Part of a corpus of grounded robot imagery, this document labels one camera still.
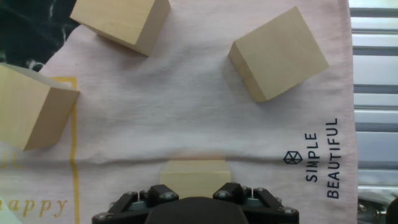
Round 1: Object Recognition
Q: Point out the light wooden cube block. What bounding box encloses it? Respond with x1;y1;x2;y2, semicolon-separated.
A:
228;6;330;103
160;159;233;200
69;0;172;57
0;63;81;152

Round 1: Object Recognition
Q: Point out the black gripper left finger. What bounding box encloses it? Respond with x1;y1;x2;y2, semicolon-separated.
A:
92;184;180;224

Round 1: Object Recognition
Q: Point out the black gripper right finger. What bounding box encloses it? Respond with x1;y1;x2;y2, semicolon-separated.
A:
212;182;300;224

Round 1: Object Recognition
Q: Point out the marble pattern table cloth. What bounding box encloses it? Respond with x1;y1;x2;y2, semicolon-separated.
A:
0;0;359;224

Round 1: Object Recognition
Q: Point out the black side camera cable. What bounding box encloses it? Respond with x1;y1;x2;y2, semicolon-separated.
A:
385;197;398;224

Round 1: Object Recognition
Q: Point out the silver camera mount bracket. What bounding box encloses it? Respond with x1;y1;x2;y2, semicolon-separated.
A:
357;198;388;224

